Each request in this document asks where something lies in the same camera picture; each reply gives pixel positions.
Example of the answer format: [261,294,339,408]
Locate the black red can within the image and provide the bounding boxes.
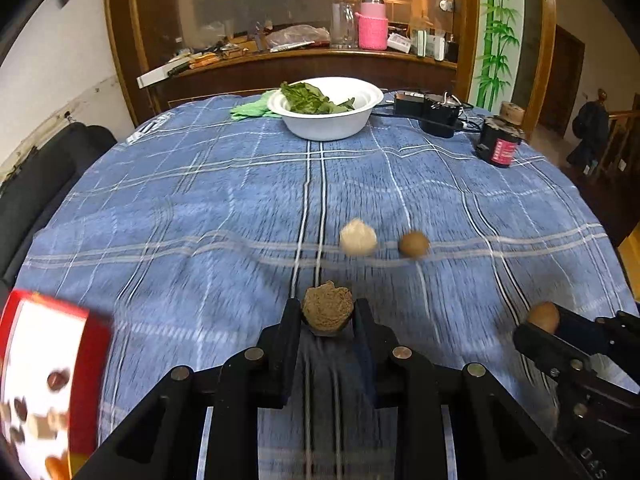
[474,102,526,169]

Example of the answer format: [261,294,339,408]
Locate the white bowl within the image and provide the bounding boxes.
[266,76,384,141]

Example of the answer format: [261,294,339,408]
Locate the black leather sofa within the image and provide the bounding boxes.
[0,122,119,287]

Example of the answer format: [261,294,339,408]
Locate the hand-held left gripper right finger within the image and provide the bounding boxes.
[354,298,591,480]

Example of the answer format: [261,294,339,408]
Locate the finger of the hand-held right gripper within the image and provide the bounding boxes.
[556,305,640,357]
[514,323,592,379]

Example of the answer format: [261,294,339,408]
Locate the pale beige walnut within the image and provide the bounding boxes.
[339,218,378,256]

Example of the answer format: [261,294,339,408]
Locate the long white flat box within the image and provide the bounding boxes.
[137,62,194,89]

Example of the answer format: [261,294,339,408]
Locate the small white box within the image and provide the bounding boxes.
[417,29,446,61]

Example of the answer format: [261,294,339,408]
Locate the red white shallow box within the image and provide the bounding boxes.
[0,288,114,480]

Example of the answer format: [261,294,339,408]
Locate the green leafy vegetables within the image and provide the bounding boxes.
[280,81,357,114]

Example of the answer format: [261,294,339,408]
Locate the brown rough walnut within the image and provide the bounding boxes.
[302,282,355,338]

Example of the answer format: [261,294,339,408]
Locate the bamboo wall sticker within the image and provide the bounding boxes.
[472,0,521,112]

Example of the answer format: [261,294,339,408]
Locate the wooden stair railing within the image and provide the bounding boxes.
[594,109,640,187]

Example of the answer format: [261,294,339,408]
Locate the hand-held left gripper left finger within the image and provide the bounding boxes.
[70,299,304,480]

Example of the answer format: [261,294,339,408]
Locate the green cloth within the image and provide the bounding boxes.
[229,90,283,121]

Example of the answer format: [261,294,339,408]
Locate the black charger box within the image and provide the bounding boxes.
[422,93,464,137]

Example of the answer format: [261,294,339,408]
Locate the glass mug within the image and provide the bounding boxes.
[329,2,359,50]

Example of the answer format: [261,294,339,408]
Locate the wooden door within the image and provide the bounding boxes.
[537,24,586,139]

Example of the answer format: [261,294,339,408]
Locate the pink sleeved bottle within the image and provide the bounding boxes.
[355,0,390,51]

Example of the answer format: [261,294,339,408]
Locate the wooden glass cabinet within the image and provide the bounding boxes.
[104,0,557,127]

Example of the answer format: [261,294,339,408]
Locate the crumpled plastic bag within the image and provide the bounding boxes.
[264,24,331,52]

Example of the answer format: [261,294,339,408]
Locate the brown round longan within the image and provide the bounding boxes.
[398,230,430,260]
[527,302,561,334]

